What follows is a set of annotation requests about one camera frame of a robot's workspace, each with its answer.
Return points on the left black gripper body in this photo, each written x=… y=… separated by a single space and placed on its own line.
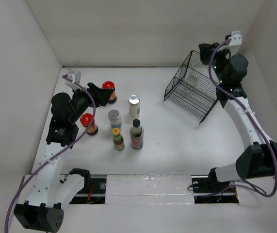
x=81 y=102

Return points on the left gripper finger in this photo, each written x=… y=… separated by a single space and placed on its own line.
x=105 y=97
x=93 y=89

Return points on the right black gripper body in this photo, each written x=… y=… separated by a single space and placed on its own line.
x=219 y=61

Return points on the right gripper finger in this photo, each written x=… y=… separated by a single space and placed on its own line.
x=205 y=57
x=204 y=47

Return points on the blue label shaker silver lid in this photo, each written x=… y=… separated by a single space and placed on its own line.
x=115 y=119

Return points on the white shaker silver lid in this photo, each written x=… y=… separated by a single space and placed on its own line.
x=134 y=106

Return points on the yellow cap sauce bottle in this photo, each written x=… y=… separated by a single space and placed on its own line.
x=118 y=139

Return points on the black cap sauce bottle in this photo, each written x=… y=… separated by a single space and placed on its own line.
x=136 y=135

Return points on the glass oil bottle gold spout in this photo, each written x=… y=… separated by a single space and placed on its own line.
x=194 y=78

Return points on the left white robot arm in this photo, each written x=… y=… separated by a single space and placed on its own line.
x=44 y=207

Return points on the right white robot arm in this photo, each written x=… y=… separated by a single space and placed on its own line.
x=259 y=158

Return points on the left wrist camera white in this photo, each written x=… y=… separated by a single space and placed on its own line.
x=71 y=78

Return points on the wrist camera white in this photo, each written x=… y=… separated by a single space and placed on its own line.
x=234 y=39
x=71 y=78

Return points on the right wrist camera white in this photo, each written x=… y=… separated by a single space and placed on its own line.
x=234 y=39

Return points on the black wire basket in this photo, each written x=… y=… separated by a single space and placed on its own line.
x=191 y=88

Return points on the left base mount rail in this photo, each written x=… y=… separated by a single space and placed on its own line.
x=94 y=188

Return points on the base mount rail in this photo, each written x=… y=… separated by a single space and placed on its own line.
x=94 y=188
x=207 y=189

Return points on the right base mount rail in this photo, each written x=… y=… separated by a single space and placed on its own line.
x=207 y=189

